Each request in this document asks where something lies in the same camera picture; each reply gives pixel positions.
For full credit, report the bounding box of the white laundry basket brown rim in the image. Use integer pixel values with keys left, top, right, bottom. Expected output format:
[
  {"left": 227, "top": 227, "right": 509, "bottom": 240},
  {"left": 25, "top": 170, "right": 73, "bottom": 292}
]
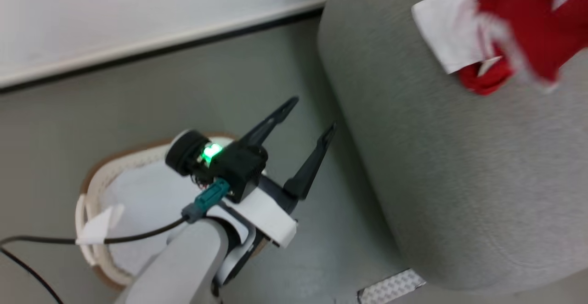
[{"left": 76, "top": 132, "right": 276, "bottom": 292}]

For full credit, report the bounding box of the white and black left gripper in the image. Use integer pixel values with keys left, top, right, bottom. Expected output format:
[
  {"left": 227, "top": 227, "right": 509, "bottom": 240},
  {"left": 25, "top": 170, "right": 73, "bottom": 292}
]
[{"left": 164, "top": 96, "right": 337, "bottom": 248}]

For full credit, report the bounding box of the silver diamond pattern plate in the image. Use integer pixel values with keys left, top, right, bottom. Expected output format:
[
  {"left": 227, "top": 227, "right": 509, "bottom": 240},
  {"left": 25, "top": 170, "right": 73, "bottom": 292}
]
[{"left": 357, "top": 269, "right": 427, "bottom": 304}]

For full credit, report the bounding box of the grey fabric sofa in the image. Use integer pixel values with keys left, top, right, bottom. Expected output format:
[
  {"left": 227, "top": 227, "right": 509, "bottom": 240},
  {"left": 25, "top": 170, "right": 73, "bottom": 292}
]
[{"left": 317, "top": 0, "right": 588, "bottom": 293}]

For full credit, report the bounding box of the red and white garment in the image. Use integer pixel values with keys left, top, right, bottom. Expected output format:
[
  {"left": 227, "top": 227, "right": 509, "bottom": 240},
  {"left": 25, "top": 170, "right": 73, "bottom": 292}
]
[{"left": 411, "top": 0, "right": 588, "bottom": 96}]

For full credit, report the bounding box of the white and black baseboard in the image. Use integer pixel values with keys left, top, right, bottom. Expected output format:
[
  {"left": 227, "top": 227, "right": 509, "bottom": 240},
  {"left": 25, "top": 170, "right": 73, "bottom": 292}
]
[{"left": 0, "top": 0, "right": 329, "bottom": 95}]

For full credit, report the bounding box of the white paper tag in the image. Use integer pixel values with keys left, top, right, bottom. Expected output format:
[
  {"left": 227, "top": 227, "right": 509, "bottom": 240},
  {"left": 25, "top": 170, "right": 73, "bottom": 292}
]
[{"left": 75, "top": 203, "right": 125, "bottom": 245}]

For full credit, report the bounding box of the thick black gripper cable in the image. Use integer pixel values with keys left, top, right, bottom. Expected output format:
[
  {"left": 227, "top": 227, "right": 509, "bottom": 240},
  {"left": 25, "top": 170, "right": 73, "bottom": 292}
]
[{"left": 0, "top": 216, "right": 190, "bottom": 246}]

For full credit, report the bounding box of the teal cable connector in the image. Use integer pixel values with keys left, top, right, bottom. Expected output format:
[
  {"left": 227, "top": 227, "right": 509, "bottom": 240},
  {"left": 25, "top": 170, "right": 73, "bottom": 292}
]
[{"left": 181, "top": 179, "right": 230, "bottom": 224}]

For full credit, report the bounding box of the thin black cable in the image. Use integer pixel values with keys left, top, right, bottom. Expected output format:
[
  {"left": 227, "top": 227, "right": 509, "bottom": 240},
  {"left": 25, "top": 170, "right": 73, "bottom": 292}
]
[{"left": 0, "top": 246, "right": 63, "bottom": 304}]

